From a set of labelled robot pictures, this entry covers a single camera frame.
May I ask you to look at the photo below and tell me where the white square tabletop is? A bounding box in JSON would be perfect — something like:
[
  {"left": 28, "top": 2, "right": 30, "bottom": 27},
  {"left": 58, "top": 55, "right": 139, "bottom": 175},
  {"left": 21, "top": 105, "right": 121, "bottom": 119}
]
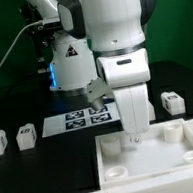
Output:
[{"left": 95, "top": 118, "right": 193, "bottom": 189}]

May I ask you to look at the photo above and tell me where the black cable on table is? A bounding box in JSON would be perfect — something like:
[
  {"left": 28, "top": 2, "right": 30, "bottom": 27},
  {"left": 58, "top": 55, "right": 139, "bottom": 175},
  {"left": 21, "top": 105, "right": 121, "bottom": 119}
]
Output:
[{"left": 0, "top": 73, "right": 52, "bottom": 98}]

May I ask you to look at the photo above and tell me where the white sheet with tags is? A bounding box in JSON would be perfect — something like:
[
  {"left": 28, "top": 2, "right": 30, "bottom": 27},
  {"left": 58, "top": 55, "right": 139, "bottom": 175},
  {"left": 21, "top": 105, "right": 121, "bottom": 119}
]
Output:
[{"left": 42, "top": 102, "right": 120, "bottom": 137}]

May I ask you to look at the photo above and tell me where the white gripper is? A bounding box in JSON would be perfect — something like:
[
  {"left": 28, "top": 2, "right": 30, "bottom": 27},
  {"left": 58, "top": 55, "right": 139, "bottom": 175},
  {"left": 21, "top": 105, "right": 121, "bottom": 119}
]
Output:
[{"left": 97, "top": 49, "right": 150, "bottom": 145}]

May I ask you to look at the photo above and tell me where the black camera on stand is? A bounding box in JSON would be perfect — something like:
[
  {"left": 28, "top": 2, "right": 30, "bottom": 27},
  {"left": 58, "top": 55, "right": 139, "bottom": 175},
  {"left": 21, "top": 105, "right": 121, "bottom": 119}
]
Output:
[{"left": 20, "top": 3, "right": 62, "bottom": 74}]

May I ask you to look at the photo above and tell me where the grey camera cable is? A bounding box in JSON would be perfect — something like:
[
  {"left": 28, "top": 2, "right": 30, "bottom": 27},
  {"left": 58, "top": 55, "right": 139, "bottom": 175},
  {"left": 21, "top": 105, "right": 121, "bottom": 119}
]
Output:
[{"left": 0, "top": 20, "right": 54, "bottom": 92}]

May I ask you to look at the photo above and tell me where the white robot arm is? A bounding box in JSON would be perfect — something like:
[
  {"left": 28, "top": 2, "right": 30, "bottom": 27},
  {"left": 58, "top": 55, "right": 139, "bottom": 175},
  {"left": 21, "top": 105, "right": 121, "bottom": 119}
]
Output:
[{"left": 28, "top": 0, "right": 156, "bottom": 144}]

